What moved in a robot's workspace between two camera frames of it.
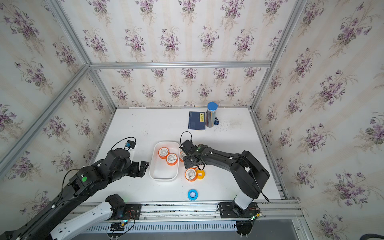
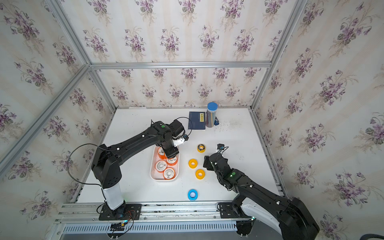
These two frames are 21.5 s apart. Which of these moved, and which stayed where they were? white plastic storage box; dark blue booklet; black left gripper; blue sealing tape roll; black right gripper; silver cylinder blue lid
Moved: black left gripper; black right gripper
Stayed: blue sealing tape roll; white plastic storage box; dark blue booklet; silver cylinder blue lid
